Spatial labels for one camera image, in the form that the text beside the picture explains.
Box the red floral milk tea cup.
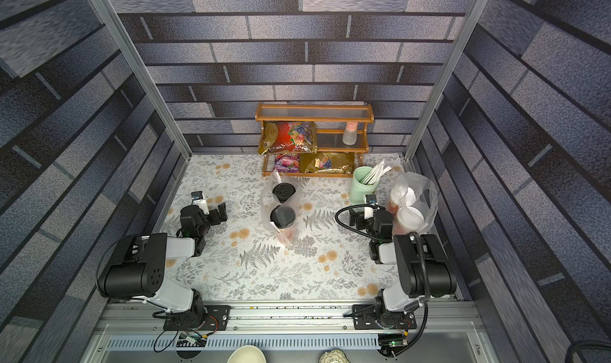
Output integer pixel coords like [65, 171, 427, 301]
[387, 186, 416, 214]

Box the translucent plastic carrier bag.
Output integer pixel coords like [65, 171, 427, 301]
[391, 172, 439, 234]

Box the single white straw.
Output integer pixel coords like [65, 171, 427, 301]
[270, 221, 286, 234]

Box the black lid milk tea cup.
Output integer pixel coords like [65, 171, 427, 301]
[270, 204, 297, 245]

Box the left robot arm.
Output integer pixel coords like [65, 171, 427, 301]
[96, 199, 228, 314]

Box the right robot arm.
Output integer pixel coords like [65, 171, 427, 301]
[335, 204, 458, 328]

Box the green plastic straw cup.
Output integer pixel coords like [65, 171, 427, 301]
[348, 166, 379, 205]

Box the gold fruit snack bag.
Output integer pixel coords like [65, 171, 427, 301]
[299, 152, 355, 174]

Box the pink capped white bottle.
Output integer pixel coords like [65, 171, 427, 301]
[342, 121, 359, 146]

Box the pink snack packet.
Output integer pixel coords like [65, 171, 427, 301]
[273, 154, 300, 173]

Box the wooden shelf rack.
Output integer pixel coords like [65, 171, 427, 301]
[256, 104, 374, 176]

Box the red snack bag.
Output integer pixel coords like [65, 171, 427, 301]
[274, 121, 318, 154]

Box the patterned round object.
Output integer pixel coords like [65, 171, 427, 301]
[318, 349, 350, 363]

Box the white round bowl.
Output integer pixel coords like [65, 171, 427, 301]
[227, 346, 267, 363]

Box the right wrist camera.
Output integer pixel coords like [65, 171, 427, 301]
[364, 194, 377, 220]

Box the black corrugated cable conduit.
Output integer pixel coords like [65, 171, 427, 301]
[333, 202, 431, 359]

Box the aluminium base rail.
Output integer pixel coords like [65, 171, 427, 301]
[92, 299, 483, 355]

